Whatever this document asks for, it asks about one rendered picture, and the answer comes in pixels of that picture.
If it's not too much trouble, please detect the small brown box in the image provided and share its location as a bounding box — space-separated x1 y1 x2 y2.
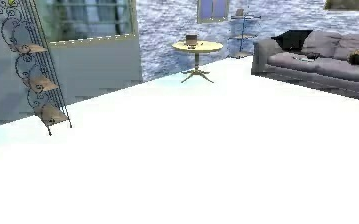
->
185 33 199 46

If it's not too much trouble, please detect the thin blue metal shelf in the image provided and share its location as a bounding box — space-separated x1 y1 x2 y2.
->
227 4 263 60

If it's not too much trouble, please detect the large glass window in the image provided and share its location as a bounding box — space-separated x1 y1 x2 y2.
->
33 0 139 45

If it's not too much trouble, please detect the black wrought iron ladder shelf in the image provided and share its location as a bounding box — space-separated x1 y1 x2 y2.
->
0 0 73 137

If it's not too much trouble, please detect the grey sofa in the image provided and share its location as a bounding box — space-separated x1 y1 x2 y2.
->
251 30 359 98

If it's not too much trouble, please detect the framed green picture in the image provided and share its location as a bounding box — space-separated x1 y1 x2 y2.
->
323 0 359 11

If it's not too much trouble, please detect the round yellow pedestal table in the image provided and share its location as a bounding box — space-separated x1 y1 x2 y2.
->
171 40 224 84

